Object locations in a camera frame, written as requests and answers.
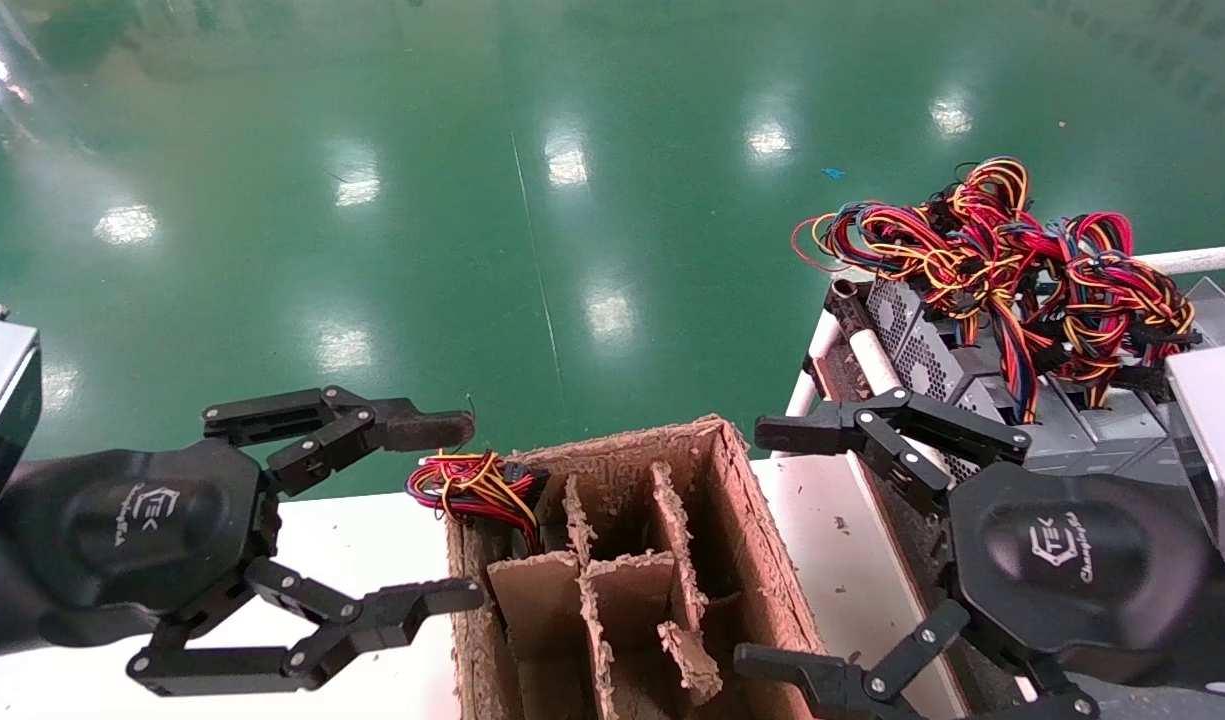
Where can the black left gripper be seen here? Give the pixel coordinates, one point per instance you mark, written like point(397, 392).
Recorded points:
point(142, 520)

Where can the white cart frame tube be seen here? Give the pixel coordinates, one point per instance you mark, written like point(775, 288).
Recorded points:
point(1202, 260)
point(820, 345)

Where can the grey metal power supply unit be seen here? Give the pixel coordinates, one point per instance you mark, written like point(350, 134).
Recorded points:
point(1122, 430)
point(892, 305)
point(1057, 440)
point(927, 365)
point(1222, 310)

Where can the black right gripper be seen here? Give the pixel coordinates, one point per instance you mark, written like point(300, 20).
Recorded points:
point(1072, 560)

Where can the worn brown cardboard box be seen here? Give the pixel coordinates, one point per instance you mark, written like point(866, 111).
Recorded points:
point(762, 560)

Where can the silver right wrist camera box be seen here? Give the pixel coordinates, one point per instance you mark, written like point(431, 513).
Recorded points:
point(1217, 450)

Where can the cardboard divider insert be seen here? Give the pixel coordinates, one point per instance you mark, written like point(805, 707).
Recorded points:
point(627, 590)

